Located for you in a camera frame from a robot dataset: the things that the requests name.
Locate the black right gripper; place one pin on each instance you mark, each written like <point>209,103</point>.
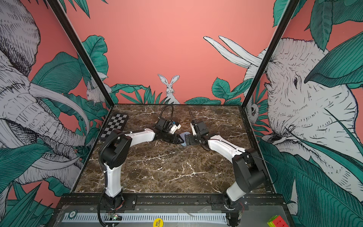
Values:
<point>191,138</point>

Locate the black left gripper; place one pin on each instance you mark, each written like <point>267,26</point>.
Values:
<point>176,139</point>

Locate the light blue small alarm clock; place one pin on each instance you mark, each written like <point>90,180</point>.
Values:
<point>183,135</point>

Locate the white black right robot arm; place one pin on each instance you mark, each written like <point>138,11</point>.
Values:
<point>249,169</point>

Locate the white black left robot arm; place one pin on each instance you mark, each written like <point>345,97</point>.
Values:
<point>115,150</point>

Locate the black white chessboard box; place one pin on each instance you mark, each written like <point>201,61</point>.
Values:
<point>116,121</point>

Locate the yellow round sticker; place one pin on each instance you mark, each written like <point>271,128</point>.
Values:
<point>158,222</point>

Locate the colourful puzzle cube on ledge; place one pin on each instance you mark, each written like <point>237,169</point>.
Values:
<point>277,221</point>

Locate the white perforated rail strip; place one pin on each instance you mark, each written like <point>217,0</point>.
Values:
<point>217,218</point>

